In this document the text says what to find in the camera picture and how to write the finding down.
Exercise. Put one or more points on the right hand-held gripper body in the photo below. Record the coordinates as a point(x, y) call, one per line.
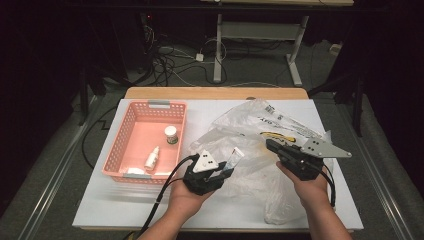
point(320, 150)

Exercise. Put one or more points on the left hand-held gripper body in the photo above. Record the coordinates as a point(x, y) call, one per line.
point(205, 161)

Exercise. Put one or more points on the white ointment tube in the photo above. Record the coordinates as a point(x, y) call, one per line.
point(235, 156)

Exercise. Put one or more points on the smiley-face plastic bag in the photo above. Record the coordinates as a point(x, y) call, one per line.
point(253, 180)

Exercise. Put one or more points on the white-capped small jar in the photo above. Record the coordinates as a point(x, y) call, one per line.
point(170, 130)

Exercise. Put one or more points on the white dropper bottle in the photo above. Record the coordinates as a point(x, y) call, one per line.
point(151, 160)

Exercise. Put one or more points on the pink plastic basket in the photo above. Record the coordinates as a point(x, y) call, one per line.
point(143, 133)

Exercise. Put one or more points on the person's right hand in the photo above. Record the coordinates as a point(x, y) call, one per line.
point(311, 191)

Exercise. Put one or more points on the person's left hand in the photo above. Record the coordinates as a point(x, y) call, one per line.
point(186, 203)

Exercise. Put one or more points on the white board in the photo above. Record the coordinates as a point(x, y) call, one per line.
point(196, 213)

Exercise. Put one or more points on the black stand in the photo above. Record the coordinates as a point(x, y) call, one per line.
point(358, 106)
point(83, 100)

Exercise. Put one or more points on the white power adapter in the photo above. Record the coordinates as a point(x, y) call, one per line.
point(199, 57)

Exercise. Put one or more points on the white-legged desk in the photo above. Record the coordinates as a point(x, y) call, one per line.
point(218, 50)

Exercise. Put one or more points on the metal floor rail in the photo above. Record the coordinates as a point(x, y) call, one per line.
point(383, 186)
point(50, 193)

